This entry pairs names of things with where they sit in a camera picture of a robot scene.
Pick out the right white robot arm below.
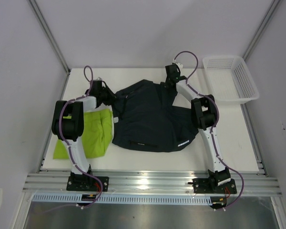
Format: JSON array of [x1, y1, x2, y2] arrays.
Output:
[[165, 63, 231, 193]]

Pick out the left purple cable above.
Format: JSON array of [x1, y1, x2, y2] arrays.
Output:
[[44, 65, 104, 212]]

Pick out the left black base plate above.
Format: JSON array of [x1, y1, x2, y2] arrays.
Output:
[[66, 174, 101, 192]]

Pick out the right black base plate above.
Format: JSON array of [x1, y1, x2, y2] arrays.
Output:
[[187, 178, 237, 194]]

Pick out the aluminium frame post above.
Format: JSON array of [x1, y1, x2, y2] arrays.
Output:
[[243, 0, 284, 62], [27, 0, 71, 73]]

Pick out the aluminium mounting rail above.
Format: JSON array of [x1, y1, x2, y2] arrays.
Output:
[[22, 170, 282, 197]]

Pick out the dark green shorts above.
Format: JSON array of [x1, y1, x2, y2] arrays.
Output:
[[112, 80, 198, 153]]

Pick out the white plastic basket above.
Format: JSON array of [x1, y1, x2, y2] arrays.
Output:
[[203, 55, 259, 105]]

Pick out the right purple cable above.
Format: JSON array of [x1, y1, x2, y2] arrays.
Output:
[[173, 51, 245, 212]]

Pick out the perforated cable tray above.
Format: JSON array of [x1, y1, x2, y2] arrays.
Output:
[[32, 193, 212, 206]]

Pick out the lime green shorts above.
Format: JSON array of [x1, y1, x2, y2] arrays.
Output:
[[52, 109, 115, 160]]

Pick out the right aluminium frame post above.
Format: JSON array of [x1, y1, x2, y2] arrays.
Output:
[[243, 0, 284, 62]]

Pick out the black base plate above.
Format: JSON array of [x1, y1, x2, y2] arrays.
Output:
[[66, 174, 101, 192], [187, 178, 237, 194]]

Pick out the left aluminium frame post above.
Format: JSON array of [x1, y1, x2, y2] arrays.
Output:
[[27, 0, 71, 73]]

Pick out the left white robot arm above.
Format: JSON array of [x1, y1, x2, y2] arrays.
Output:
[[51, 78, 116, 191]]

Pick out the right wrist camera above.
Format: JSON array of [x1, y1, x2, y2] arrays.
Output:
[[173, 62, 184, 69]]

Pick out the purple cable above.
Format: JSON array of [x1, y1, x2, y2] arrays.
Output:
[[173, 51, 245, 212], [44, 65, 104, 212]]

